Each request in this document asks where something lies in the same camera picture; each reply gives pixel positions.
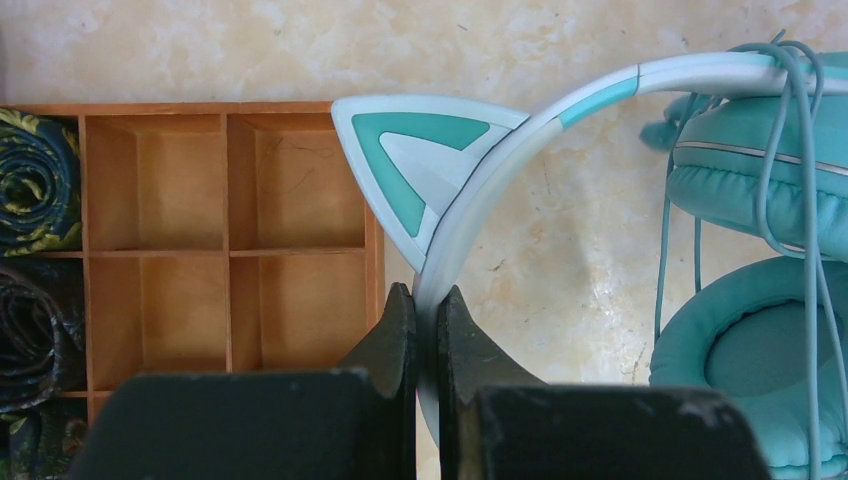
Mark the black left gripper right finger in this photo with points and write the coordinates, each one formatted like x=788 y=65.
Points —
x=499 y=421

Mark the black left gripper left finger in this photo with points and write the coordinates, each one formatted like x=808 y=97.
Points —
x=352 y=421

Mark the teal cat-ear headphones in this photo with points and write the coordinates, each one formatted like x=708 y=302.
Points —
x=756 y=143

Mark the wooden compartment tray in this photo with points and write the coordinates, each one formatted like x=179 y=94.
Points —
x=217 y=237

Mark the dark green rolled item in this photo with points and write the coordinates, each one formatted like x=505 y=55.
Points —
x=41 y=442

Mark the dark rolled item middle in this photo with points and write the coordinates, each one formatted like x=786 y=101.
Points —
x=43 y=339

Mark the black yellow rolled item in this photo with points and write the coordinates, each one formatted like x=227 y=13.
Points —
x=41 y=204

